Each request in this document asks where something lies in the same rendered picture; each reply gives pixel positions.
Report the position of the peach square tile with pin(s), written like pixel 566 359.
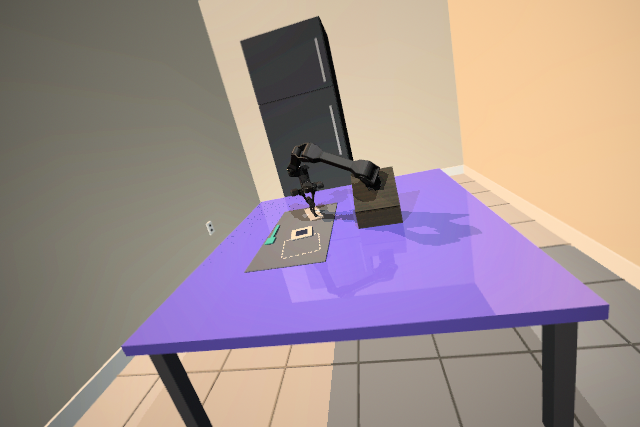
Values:
pixel 301 233

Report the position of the green trowel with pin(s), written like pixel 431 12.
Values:
pixel 272 238

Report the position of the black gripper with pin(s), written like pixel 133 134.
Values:
pixel 295 192

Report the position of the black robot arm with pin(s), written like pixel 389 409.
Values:
pixel 364 170

